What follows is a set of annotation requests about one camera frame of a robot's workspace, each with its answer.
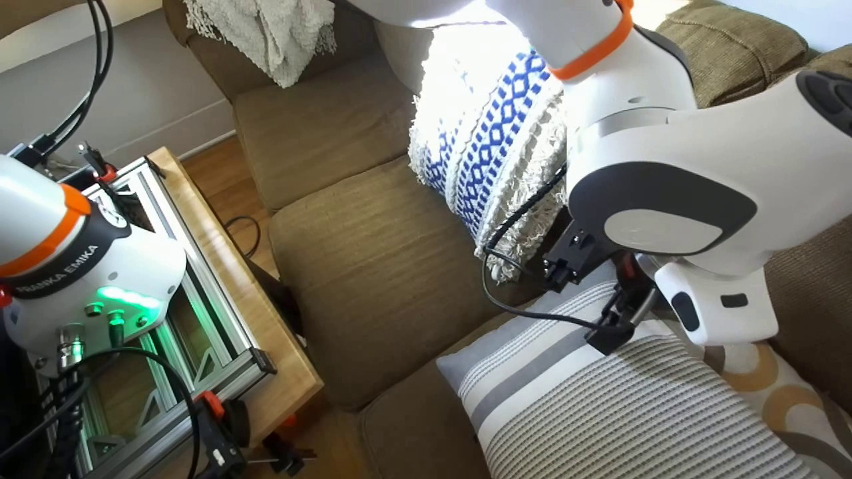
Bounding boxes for white robot base, green light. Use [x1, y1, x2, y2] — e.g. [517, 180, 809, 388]
[0, 155, 191, 360]

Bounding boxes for black cable on floor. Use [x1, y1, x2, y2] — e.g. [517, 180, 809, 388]
[222, 214, 266, 262]

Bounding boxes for black hanging cables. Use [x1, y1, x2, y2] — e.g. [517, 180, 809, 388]
[7, 0, 118, 169]

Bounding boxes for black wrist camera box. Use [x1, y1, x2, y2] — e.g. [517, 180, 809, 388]
[540, 222, 624, 295]

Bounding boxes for black clamp, orange handle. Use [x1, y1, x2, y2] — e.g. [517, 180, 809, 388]
[191, 388, 319, 479]

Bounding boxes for brown fabric sofa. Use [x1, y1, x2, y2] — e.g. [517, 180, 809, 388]
[159, 0, 852, 479]

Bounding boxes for tan circle patterned pillow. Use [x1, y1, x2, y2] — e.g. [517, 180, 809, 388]
[701, 337, 852, 479]

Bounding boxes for gray striped pillow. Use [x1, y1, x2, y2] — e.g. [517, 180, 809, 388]
[433, 280, 827, 479]

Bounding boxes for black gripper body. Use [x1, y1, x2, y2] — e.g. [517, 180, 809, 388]
[583, 263, 661, 360]

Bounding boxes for cream knitted throw blanket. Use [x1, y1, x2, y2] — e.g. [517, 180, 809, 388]
[182, 0, 340, 90]

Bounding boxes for blue and white fringed pillow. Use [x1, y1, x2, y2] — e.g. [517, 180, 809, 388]
[404, 25, 572, 288]

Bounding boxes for black cable bundle at base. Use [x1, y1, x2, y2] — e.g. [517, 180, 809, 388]
[0, 344, 206, 479]

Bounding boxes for wooden table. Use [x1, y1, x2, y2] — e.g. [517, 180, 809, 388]
[143, 143, 327, 451]

